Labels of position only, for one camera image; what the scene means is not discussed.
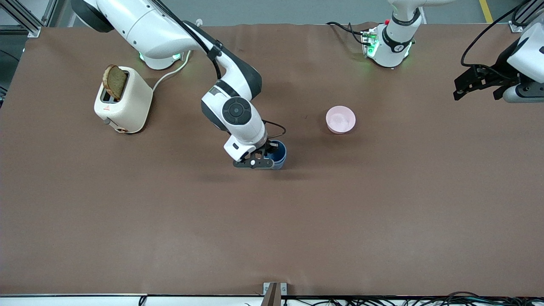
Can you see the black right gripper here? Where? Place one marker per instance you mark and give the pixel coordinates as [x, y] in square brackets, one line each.
[269, 148]

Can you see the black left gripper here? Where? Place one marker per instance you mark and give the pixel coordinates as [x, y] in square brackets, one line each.
[500, 69]

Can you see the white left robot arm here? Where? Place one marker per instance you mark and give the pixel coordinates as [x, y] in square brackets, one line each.
[393, 51]

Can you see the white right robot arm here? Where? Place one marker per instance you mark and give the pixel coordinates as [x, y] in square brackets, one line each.
[161, 29]

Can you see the paper table cover sheet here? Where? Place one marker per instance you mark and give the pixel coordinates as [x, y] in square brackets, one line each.
[272, 221]

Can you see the pink plastic bowl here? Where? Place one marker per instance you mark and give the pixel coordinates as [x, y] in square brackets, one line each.
[340, 120]

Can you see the metal base connector panel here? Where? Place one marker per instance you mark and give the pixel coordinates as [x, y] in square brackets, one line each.
[369, 42]

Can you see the cream white toaster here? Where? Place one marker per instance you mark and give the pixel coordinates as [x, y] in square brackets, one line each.
[131, 102]

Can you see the brown bread slice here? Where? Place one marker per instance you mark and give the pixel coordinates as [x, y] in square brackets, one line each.
[114, 83]

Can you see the grey metal table bracket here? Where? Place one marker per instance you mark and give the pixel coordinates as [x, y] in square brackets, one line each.
[275, 291]

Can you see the white table edge rail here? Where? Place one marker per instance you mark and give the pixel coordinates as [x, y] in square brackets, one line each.
[72, 299]

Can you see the aluminium frame profile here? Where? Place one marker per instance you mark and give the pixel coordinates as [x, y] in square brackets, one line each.
[25, 17]

